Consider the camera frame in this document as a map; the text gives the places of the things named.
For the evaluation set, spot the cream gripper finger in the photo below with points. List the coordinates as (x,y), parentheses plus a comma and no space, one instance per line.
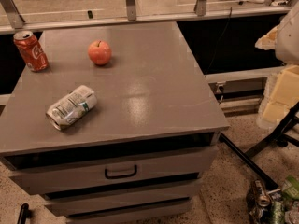
(281,93)
(268,41)

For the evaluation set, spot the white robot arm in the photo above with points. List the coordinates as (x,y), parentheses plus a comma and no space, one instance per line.
(287,42)

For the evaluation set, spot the red coca-cola can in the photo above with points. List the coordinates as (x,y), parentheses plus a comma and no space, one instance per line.
(31,51)

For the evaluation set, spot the black metal stand legs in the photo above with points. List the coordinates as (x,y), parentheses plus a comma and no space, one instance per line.
(278,137)

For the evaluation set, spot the pile of crushed cans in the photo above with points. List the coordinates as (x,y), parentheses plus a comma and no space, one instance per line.
(276,206)

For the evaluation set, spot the grey drawer cabinet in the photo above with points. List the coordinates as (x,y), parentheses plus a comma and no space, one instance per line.
(154,109)

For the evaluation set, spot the black object on floor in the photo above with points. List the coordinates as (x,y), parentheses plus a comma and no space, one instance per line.
(24,214)

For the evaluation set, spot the black drawer handle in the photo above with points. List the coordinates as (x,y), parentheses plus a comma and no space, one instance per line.
(121,173)

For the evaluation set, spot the metal railing frame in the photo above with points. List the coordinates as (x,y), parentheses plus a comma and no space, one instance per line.
(39,15)

